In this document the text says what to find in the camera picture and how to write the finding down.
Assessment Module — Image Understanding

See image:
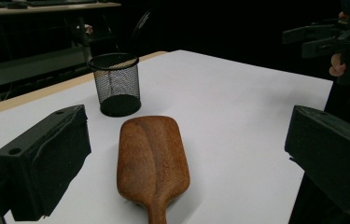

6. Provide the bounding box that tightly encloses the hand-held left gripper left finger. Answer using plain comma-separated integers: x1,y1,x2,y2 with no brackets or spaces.
0,105,92,222

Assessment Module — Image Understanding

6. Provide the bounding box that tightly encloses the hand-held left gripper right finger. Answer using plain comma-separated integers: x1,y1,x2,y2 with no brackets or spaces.
284,105,350,220

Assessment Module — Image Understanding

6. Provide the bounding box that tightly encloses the black mesh pen holder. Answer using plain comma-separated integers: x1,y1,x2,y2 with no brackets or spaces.
87,52,142,118

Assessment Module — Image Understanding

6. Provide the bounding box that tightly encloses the wooden hairbrush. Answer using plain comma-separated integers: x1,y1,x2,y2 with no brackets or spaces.
116,115,191,224

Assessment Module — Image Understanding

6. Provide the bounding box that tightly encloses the white paper sheet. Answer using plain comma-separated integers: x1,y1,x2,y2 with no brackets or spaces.
0,49,334,224

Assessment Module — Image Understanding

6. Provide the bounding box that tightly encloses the desk with wooden top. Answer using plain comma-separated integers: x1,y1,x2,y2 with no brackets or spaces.
0,1,122,105

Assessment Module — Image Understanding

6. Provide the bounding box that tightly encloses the black folding chair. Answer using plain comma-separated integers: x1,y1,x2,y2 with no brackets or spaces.
125,8,156,52

